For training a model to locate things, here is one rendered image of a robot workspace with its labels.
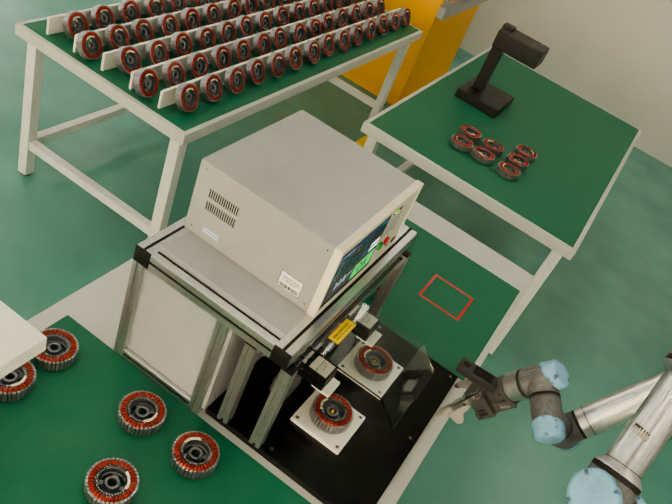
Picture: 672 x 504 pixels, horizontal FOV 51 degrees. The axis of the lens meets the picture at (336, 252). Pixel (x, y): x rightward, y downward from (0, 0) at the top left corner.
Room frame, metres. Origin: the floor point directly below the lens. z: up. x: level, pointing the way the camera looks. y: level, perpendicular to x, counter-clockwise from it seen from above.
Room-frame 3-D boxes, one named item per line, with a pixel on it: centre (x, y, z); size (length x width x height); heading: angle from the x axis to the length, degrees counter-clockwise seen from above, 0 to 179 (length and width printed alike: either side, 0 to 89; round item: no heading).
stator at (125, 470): (0.83, 0.24, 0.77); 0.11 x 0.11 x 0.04
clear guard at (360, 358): (1.25, -0.16, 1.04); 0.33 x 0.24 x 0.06; 74
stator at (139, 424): (1.03, 0.26, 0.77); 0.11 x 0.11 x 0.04
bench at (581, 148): (3.70, -0.65, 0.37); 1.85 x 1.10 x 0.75; 164
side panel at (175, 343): (1.16, 0.28, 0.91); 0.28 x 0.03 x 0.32; 74
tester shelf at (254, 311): (1.45, 0.11, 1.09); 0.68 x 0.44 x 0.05; 164
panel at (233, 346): (1.43, 0.05, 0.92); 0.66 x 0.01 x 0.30; 164
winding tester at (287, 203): (1.46, 0.11, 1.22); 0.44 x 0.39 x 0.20; 164
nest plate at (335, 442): (1.24, -0.16, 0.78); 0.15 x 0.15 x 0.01; 74
